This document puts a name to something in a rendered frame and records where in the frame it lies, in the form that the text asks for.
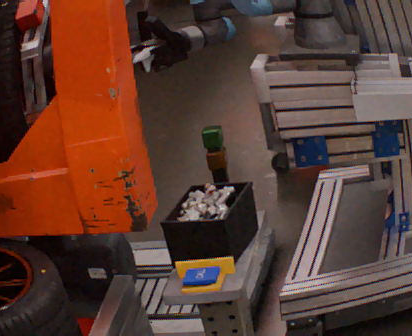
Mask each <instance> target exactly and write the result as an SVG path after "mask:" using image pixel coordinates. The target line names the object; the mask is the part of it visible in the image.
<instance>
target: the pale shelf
mask: <svg viewBox="0 0 412 336"><path fill-rule="evenodd" d="M256 214H257V219H258V224H259V231H258V233H257V234H256V235H255V237H254V238H253V240H252V241H251V242H250V243H249V245H248V246H247V248H246V249H245V251H244V252H243V253H242V255H241V256H240V258H239V259H238V261H237V263H235V265H234V267H235V273H233V274H225V276H224V279H223V282H222V284H221V287H220V290H219V291H212V292H194V293H184V294H183V293H182V290H181V289H182V286H183V284H182V282H183V279H184V278H179V276H178V272H177V269H172V272H171V276H170V278H169V280H168V282H167V284H166V288H165V290H164V292H163V294H162V297H163V299H164V303H165V305H169V306H175V305H193V304H202V303H218V302H228V301H235V300H241V299H243V295H244V292H245V289H246V287H247V285H248V283H249V280H250V277H251V273H252V270H253V266H254V263H255V259H256V257H257V256H258V253H259V249H260V245H261V242H262V238H263V234H264V230H265V227H266V225H267V224H268V218H267V213H266V211H265V210H263V211H256ZM240 291H241V292H240Z"/></svg>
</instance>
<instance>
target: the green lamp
mask: <svg viewBox="0 0 412 336"><path fill-rule="evenodd" d="M202 139H203V144H204V148H206V149H207V148H215V147H221V146H222V144H223V141H224V138H223V133H222V128H221V125H214V126H207V127H204V128H203V131H202Z"/></svg>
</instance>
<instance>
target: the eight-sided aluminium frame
mask: <svg viewBox="0 0 412 336"><path fill-rule="evenodd" d="M41 1H42V3H43V4H44V5H45V13H44V18H43V20H42V24H41V25H39V26H37V29H36V34H35V37H34V39H33V35H34V30H35V27H34V28H30V29H29V30H26V32H25V36H24V41H23V43H22V45H21V46H22V49H21V61H22V69H23V71H22V72H23V81H24V82H23V84H24V93H25V102H26V111H27V112H26V117H27V121H28V124H29V126H30V129H31V128H32V126H33V125H34V122H35V121H36V120H37V119H38V118H39V117H40V115H41V114H42V112H43V111H44V110H45V109H46V107H47V101H46V95H45V94H46V91H45V85H44V84H45V82H44V73H43V64H42V63H43V61H42V45H43V43H42V41H43V39H44V33H45V28H46V25H47V20H48V15H49V10H50V7H49V6H50V4H49V3H50V1H49V0H41ZM32 59H33V62H34V63H33V65H34V74H35V75H34V77H35V86H36V88H35V89H36V96H37V97H36V99H37V104H36V105H35V101H34V92H33V83H32V74H31V73H32V71H31V60H32Z"/></svg>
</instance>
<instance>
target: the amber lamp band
mask: <svg viewBox="0 0 412 336"><path fill-rule="evenodd" d="M206 160H207V165H208V169H209V170H210V171H212V170H220V169H226V168H227V166H228V163H229V160H228V155H227V149H226V147H225V146H223V147H222V149H221V152H217V153H208V152H207V153H206Z"/></svg>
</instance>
